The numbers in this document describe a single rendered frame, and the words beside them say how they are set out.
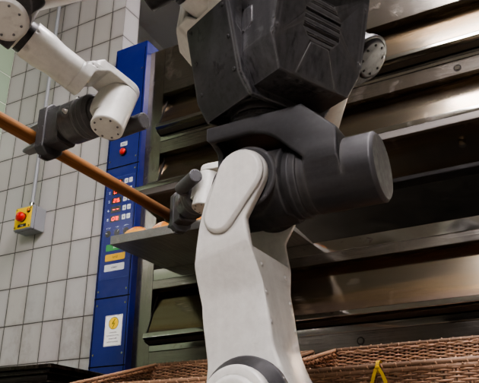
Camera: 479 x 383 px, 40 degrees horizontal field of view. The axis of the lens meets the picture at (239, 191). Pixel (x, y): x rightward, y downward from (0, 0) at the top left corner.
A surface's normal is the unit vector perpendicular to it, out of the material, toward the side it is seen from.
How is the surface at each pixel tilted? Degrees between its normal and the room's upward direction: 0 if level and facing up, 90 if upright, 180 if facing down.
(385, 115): 70
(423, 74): 90
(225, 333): 90
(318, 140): 90
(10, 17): 147
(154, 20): 180
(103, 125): 160
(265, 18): 91
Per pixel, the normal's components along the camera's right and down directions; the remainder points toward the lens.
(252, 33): -0.79, -0.22
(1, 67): 0.87, -0.19
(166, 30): 0.00, 0.92
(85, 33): -0.49, -0.35
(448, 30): -0.46, -0.64
